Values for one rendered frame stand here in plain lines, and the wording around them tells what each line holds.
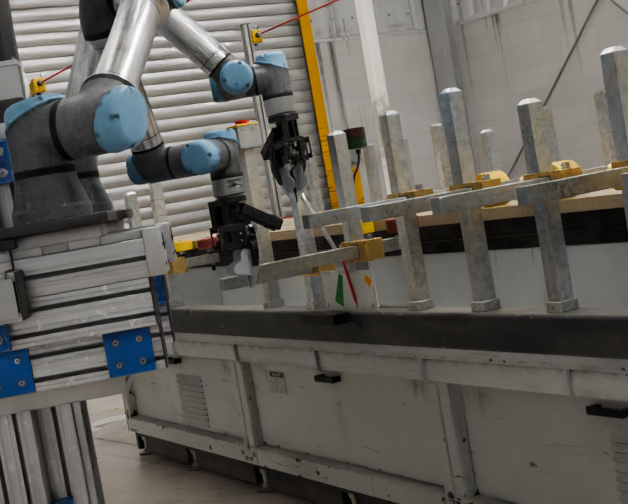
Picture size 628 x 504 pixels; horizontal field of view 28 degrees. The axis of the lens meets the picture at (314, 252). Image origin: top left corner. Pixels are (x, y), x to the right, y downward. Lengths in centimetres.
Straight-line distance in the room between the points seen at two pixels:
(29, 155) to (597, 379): 114
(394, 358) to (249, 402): 139
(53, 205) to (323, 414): 176
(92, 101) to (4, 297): 39
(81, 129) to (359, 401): 164
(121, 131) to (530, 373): 96
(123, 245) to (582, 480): 120
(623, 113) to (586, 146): 1002
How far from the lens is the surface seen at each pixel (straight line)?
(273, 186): 582
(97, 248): 236
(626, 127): 222
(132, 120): 234
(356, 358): 319
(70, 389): 252
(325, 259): 296
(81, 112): 233
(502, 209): 285
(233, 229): 283
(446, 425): 327
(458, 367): 280
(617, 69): 223
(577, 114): 1227
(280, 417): 421
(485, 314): 260
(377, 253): 299
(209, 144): 275
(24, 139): 239
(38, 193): 237
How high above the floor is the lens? 102
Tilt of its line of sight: 3 degrees down
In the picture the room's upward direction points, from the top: 10 degrees counter-clockwise
